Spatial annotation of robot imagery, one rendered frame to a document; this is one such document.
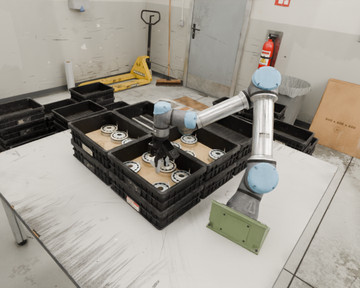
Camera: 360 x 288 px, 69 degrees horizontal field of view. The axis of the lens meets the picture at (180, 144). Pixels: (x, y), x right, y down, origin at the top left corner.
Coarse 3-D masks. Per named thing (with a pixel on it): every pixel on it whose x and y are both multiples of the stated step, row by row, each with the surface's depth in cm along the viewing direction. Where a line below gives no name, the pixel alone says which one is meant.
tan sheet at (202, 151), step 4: (176, 140) 164; (180, 140) 164; (180, 144) 160; (200, 144) 162; (184, 148) 156; (188, 148) 157; (192, 148) 157; (196, 148) 157; (200, 148) 158; (204, 148) 158; (208, 148) 159; (196, 152) 154; (200, 152) 154; (204, 152) 154; (208, 152) 155; (196, 156) 150; (200, 156) 150; (204, 156) 151; (204, 160) 147; (208, 160) 148
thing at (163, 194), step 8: (152, 136) 146; (128, 144) 136; (112, 152) 129; (112, 160) 126; (192, 160) 129; (128, 168) 119; (136, 176) 115; (192, 176) 118; (144, 184) 113; (176, 184) 112; (184, 184) 115; (152, 192) 110; (160, 192) 107; (168, 192) 108
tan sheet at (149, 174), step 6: (138, 162) 140; (144, 168) 137; (150, 168) 137; (144, 174) 132; (150, 174) 133; (156, 174) 133; (150, 180) 129; (156, 180) 129; (162, 180) 129; (168, 180) 130
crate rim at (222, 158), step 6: (174, 126) 157; (210, 132) 155; (222, 138) 151; (234, 144) 146; (234, 150) 140; (192, 156) 132; (222, 156) 134; (228, 156) 137; (204, 162) 128; (210, 162) 128; (216, 162) 130; (210, 168) 128
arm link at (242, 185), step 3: (246, 168) 123; (246, 171) 120; (243, 174) 123; (243, 177) 119; (243, 180) 118; (240, 183) 121; (243, 183) 119; (240, 186) 120; (243, 186) 118; (246, 186) 115; (243, 189) 118; (246, 189) 117; (249, 192) 116; (252, 192) 116; (258, 195) 116; (261, 195) 117; (261, 198) 118
